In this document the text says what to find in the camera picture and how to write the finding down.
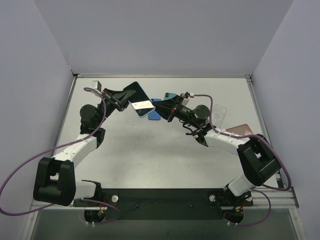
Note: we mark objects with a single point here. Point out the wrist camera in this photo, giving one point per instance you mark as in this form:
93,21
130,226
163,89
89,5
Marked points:
186,98
96,85

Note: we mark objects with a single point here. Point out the pink phone case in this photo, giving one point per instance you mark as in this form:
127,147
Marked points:
240,130

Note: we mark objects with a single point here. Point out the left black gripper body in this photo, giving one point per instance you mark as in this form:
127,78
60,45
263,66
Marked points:
111,99

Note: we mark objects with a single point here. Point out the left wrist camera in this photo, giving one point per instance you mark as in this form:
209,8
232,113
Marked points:
96,85

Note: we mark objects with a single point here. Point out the aluminium front rail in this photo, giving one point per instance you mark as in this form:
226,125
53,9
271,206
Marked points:
259,197

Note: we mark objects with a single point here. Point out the clear phone case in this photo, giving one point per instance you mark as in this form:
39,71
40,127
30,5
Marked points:
218,115

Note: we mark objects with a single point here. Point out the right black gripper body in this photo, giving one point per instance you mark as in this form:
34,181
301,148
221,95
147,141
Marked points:
174,109

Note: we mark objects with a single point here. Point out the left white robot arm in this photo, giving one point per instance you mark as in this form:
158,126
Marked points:
56,181

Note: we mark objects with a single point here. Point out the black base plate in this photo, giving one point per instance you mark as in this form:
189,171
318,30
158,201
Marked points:
165,212

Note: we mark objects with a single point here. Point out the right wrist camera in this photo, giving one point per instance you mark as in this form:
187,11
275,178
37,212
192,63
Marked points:
186,98

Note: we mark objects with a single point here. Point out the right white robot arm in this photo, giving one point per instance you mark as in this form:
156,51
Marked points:
258,161

